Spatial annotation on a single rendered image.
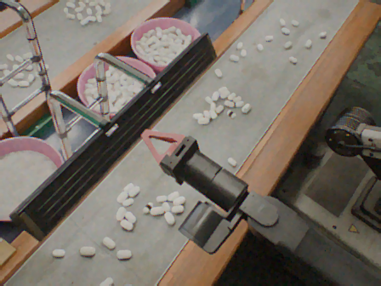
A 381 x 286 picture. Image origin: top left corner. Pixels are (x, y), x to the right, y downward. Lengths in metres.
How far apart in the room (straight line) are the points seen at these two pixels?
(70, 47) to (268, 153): 0.81
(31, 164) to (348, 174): 1.15
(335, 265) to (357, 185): 1.06
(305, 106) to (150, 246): 0.70
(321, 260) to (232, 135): 0.75
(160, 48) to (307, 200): 0.79
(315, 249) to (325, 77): 1.01
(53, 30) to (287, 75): 0.89
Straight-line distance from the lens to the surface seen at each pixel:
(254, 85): 1.48
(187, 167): 0.66
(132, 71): 0.93
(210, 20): 1.82
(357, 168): 1.73
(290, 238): 0.63
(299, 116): 1.40
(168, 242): 1.12
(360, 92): 2.75
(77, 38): 1.61
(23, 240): 1.14
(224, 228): 0.64
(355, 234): 1.58
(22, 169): 1.28
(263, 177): 1.22
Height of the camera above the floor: 1.78
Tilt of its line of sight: 53 degrees down
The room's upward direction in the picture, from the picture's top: 8 degrees clockwise
